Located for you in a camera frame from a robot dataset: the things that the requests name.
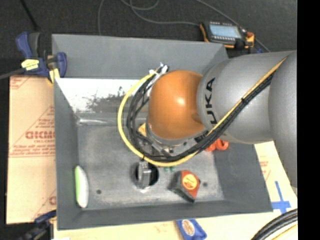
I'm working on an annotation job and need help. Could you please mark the brown cardboard board, red print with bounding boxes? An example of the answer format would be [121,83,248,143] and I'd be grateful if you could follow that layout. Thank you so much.
[5,74,57,225]

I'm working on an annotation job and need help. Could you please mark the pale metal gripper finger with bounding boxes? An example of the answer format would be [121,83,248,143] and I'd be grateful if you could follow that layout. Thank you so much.
[136,161,145,188]
[143,162,153,189]

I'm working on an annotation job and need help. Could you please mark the orange curly plastic thing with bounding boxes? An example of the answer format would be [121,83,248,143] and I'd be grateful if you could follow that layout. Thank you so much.
[205,138,230,153]

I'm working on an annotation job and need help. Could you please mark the grey metal bin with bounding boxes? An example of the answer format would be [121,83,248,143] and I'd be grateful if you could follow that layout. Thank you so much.
[51,33,274,230]

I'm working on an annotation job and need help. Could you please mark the green and white oval disc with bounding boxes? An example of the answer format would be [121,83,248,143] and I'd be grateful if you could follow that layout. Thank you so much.
[74,165,90,209]

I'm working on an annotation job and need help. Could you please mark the yellow block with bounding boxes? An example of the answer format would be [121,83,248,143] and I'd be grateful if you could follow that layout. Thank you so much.
[137,123,151,136]

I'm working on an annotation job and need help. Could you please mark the black and orange tape measure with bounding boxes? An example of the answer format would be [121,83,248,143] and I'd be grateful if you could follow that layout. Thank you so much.
[167,169,202,203]

